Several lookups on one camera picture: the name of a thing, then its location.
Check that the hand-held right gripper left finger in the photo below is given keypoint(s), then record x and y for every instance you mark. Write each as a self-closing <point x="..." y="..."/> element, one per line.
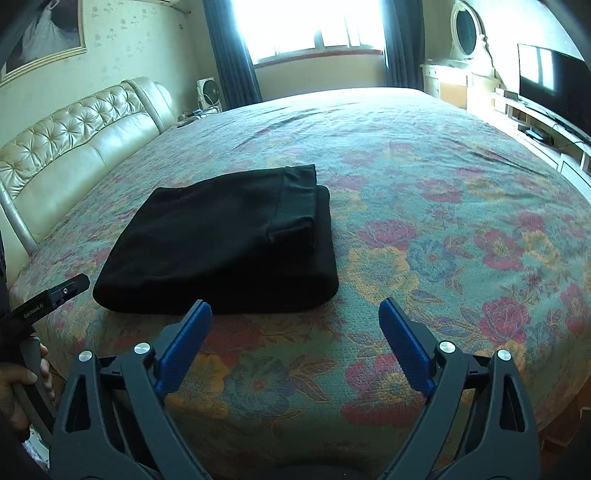
<point x="184" y="341"/>

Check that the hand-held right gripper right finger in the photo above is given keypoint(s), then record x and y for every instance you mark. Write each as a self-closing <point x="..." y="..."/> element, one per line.
<point x="406" y="341"/>

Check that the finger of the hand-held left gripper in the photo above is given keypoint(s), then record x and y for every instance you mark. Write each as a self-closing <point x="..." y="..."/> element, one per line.
<point x="69" y="287"/>

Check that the black pants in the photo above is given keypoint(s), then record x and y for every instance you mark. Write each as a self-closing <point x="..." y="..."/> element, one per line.
<point x="221" y="240"/>

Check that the person's left hand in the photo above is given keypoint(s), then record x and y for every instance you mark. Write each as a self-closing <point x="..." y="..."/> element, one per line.
<point x="11" y="392"/>

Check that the cream tufted leather headboard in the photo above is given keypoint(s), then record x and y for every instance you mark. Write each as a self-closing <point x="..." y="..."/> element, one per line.
<point x="69" y="143"/>

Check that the floral bedspread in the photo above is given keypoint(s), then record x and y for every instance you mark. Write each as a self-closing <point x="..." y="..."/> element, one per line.
<point x="415" y="184"/>

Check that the white fan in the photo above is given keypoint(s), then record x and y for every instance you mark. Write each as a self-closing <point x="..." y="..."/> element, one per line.
<point x="207" y="94"/>

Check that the small black device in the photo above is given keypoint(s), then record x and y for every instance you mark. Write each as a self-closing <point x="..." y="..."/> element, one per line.
<point x="536" y="134"/>

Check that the white television stand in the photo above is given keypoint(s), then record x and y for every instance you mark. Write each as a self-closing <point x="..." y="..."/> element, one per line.
<point x="545" y="122"/>

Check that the white dresser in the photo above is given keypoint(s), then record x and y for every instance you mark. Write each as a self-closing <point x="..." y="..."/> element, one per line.
<point x="452" y="83"/>

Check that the dark blue curtain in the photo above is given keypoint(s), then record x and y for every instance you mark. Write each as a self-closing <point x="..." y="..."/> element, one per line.
<point x="399" y="41"/>
<point x="231" y="55"/>

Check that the black flat television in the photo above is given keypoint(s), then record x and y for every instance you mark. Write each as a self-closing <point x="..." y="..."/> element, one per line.
<point x="554" y="87"/>

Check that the white air conditioner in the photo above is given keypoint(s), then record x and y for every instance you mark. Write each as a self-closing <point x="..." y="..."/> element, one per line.
<point x="171" y="3"/>

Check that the window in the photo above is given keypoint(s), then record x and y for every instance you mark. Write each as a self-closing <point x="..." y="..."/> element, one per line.
<point x="314" y="27"/>

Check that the framed wall picture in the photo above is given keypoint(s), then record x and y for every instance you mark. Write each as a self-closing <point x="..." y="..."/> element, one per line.
<point x="41" y="32"/>

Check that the oval mirror white frame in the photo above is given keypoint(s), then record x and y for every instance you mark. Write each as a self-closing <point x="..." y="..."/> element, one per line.
<point x="466" y="27"/>

